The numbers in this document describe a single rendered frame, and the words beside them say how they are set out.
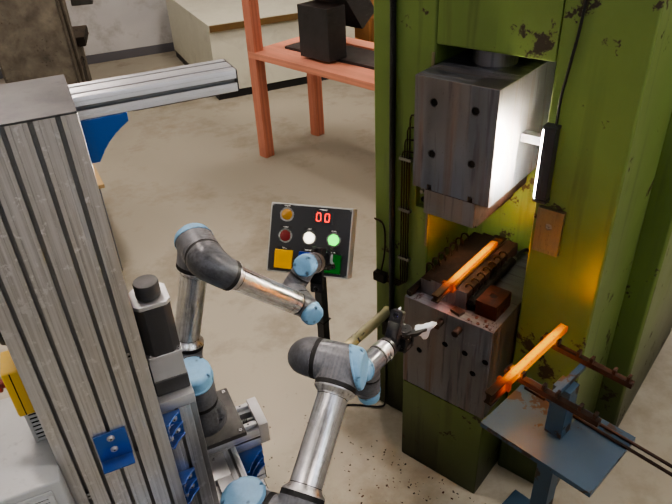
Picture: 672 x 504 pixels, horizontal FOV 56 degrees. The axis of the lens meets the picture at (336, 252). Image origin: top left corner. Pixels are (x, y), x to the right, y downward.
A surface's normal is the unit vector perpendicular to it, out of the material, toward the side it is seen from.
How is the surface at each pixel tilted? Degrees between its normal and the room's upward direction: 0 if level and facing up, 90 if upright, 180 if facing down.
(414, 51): 90
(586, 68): 90
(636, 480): 0
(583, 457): 0
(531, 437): 0
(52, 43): 92
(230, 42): 90
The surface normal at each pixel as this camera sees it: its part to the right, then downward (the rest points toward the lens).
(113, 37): 0.43, 0.48
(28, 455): -0.04, -0.84
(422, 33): -0.63, 0.44
